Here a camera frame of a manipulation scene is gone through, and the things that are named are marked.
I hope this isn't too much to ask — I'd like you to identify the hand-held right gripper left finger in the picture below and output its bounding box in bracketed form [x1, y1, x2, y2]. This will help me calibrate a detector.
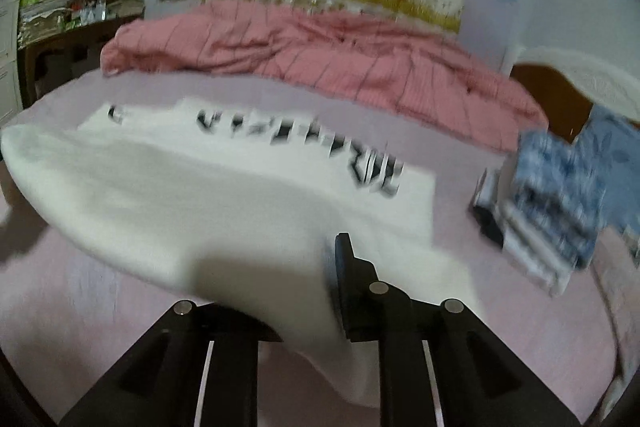
[59, 299, 281, 427]

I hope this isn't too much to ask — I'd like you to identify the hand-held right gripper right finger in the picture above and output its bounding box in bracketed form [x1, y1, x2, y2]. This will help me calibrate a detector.
[332, 232, 583, 427]

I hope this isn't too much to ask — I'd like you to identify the white hoodie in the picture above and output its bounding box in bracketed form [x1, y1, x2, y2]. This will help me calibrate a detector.
[0, 97, 488, 408]

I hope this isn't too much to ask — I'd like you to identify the stack of folded clothes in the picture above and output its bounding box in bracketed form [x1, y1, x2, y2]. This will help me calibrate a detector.
[470, 129, 608, 298]

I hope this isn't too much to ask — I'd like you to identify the bed with pink sheet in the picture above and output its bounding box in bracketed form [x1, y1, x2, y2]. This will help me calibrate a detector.
[0, 69, 631, 427]

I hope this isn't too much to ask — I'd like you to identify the pink checked quilt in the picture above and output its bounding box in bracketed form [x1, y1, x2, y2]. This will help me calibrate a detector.
[100, 0, 551, 152]

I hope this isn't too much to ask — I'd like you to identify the blue floral pillow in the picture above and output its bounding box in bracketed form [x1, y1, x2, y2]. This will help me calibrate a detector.
[575, 104, 640, 268]

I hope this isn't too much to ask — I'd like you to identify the white carved headboard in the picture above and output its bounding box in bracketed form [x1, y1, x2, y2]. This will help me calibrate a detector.
[510, 47, 640, 142]

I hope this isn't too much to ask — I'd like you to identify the dark wooden side table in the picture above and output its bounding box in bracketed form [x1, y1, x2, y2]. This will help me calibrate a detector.
[20, 7, 146, 108]

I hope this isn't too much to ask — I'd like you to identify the white drawer cabinet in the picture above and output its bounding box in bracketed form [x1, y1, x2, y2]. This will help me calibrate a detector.
[0, 0, 26, 128]

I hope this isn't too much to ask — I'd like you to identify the pile of papers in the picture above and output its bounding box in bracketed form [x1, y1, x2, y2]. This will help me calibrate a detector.
[20, 0, 73, 48]

